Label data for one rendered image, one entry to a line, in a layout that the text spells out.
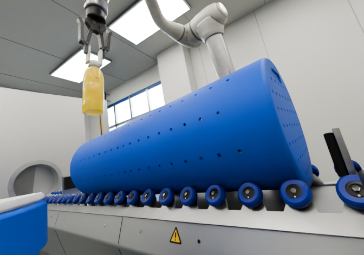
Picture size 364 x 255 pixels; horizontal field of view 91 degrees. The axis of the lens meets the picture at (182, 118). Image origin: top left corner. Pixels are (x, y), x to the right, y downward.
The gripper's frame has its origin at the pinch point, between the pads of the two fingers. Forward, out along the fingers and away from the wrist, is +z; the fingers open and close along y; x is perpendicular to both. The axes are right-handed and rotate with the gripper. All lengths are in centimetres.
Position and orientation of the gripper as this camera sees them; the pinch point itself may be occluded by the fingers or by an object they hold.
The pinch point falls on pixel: (94, 57)
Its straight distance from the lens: 80.7
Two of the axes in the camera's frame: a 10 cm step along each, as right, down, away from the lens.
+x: 7.2, -2.0, -6.6
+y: -6.9, -1.1, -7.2
